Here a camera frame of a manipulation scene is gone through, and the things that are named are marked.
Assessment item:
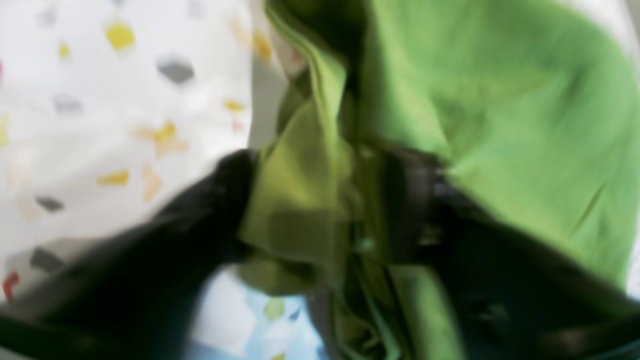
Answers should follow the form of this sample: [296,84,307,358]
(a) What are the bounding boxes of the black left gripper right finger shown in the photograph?
[380,146,640,360]

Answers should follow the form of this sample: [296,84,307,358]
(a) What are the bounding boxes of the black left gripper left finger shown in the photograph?
[0,149,258,360]

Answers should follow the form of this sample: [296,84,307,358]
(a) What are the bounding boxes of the green t-shirt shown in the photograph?
[238,0,639,360]

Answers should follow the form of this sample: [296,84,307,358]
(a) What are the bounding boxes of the terrazzo patterned tablecloth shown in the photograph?
[1,0,331,360]

